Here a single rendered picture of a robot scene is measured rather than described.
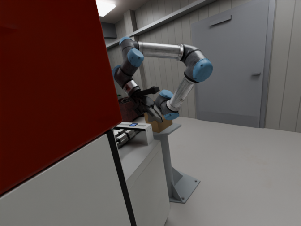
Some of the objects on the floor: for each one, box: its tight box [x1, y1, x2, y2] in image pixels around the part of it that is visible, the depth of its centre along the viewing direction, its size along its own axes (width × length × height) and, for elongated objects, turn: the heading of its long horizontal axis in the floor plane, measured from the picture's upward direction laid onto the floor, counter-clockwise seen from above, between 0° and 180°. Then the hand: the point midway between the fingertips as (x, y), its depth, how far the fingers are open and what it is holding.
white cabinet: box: [126, 141, 171, 226], centre depth 121 cm, size 64×96×82 cm, turn 88°
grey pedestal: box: [152, 123, 200, 204], centre depth 154 cm, size 51×44×82 cm
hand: (161, 119), depth 67 cm, fingers closed
